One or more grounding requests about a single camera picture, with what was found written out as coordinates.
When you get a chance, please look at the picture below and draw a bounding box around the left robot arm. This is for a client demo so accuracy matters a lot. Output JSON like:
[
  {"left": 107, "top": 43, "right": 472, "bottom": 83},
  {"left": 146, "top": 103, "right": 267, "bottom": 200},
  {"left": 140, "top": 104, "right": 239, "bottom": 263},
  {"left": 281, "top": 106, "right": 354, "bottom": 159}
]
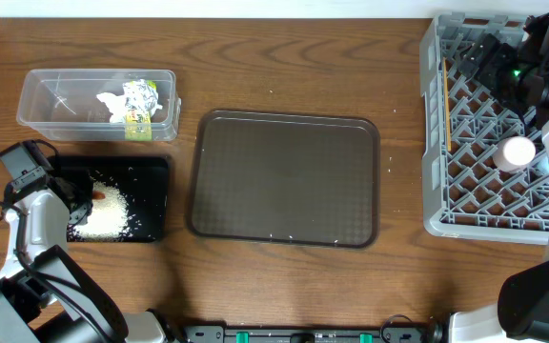
[{"left": 0, "top": 167, "right": 177, "bottom": 342}]

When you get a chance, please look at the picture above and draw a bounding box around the wooden chopstick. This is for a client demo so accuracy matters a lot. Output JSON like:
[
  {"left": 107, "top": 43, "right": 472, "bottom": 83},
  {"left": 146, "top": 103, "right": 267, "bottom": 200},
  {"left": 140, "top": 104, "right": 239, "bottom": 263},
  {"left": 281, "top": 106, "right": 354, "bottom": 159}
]
[{"left": 441, "top": 57, "right": 452, "bottom": 152}]

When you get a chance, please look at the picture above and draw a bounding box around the orange carrot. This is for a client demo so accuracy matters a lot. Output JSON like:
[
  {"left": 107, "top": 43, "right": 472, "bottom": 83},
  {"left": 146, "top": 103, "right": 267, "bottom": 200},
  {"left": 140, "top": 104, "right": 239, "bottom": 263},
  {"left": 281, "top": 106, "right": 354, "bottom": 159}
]
[{"left": 92, "top": 191, "right": 106, "bottom": 200}]

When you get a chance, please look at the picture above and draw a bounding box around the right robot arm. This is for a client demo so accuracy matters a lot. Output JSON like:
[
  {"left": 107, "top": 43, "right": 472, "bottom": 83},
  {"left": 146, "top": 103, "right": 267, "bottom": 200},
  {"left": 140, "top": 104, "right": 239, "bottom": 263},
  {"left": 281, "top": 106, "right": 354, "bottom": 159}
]
[{"left": 447, "top": 33, "right": 549, "bottom": 342}]

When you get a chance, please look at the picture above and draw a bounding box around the white pink cup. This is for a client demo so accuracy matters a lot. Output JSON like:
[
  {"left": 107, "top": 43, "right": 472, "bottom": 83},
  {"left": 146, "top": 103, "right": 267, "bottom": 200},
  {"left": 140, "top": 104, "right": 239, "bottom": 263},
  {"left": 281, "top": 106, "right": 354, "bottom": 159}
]
[{"left": 493, "top": 136, "right": 536, "bottom": 173}]

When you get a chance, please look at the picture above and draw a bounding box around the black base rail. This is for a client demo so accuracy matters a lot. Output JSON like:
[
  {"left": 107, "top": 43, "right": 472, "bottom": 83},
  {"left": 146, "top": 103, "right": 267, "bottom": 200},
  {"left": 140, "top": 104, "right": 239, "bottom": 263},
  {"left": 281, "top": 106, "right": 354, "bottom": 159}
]
[{"left": 181, "top": 314, "right": 448, "bottom": 343}]

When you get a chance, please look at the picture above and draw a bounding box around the white tissue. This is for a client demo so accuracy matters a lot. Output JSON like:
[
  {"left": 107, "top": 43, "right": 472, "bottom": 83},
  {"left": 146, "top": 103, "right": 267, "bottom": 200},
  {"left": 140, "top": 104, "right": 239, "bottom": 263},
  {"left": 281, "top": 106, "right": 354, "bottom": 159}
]
[{"left": 96, "top": 92, "right": 163, "bottom": 123}]

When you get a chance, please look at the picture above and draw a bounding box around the green snack wrapper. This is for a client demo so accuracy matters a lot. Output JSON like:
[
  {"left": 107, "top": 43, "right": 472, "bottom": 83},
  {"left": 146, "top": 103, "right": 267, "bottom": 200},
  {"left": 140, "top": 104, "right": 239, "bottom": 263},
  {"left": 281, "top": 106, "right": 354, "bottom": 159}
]
[{"left": 123, "top": 79, "right": 161, "bottom": 141}]

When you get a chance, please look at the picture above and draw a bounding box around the white rice pile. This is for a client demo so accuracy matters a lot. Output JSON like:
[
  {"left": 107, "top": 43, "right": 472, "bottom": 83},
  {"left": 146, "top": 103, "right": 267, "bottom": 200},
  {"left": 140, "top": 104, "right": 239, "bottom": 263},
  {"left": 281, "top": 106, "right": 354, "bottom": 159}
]
[{"left": 70, "top": 181, "right": 133, "bottom": 241}]

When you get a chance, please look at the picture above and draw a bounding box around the black waste tray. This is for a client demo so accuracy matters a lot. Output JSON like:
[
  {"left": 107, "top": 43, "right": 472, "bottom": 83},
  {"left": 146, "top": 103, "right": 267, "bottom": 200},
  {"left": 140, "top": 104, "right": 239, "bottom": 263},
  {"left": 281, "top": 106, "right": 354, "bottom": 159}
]
[{"left": 60, "top": 155, "right": 170, "bottom": 243}]

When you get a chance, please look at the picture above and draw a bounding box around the clear plastic bin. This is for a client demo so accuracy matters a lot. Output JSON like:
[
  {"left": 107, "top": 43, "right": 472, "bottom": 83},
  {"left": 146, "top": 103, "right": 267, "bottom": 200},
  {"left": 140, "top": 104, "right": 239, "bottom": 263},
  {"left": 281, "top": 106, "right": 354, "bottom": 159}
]
[{"left": 16, "top": 69, "right": 181, "bottom": 141}]

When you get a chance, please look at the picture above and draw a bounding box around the grey dishwasher rack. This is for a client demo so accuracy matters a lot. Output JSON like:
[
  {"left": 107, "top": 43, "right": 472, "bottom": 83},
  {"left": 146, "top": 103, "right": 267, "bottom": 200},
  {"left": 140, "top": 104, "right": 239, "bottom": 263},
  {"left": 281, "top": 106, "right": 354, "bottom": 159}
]
[{"left": 420, "top": 12, "right": 549, "bottom": 247}]

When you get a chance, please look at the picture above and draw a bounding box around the dark brown serving tray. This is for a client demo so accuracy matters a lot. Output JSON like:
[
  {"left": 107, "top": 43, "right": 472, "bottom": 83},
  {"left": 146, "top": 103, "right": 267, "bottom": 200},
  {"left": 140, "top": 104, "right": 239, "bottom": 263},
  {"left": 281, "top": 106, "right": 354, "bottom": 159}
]
[{"left": 186, "top": 110, "right": 380, "bottom": 249}]

